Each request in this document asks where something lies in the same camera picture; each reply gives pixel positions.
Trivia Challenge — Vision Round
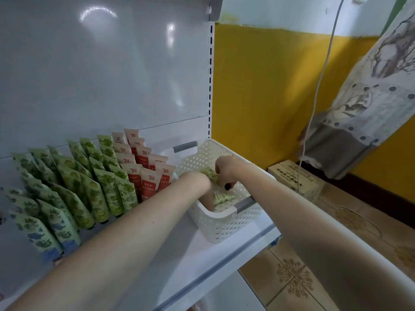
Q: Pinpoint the person's left hand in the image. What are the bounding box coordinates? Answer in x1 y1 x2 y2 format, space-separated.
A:
182 170 218 211

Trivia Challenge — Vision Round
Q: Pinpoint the row of hand cream tubes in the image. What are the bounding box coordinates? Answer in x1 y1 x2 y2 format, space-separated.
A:
0 129 177 263

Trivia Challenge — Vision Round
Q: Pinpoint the pile of green hand cream tubes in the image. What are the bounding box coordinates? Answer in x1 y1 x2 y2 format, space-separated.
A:
200 166 239 208

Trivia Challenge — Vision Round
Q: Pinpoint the white perforated plastic basket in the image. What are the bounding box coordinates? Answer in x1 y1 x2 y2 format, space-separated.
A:
160 139 273 244

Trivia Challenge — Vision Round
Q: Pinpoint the person's right hand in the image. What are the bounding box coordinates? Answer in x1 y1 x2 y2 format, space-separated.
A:
214 155 250 192

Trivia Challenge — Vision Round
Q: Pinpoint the white metal shelf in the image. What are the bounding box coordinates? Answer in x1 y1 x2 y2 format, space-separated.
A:
0 0 283 311

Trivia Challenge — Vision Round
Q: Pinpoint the small brown cardboard box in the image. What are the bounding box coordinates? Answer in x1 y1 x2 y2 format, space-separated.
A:
267 160 326 203

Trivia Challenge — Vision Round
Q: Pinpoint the person's right forearm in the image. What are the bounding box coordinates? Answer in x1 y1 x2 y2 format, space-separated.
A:
233 165 415 311

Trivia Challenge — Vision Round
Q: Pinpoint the white hanging cable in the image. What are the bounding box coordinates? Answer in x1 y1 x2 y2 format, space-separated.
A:
297 0 348 172

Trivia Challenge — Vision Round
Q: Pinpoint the person's left forearm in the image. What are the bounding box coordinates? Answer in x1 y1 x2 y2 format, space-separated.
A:
6 175 208 311

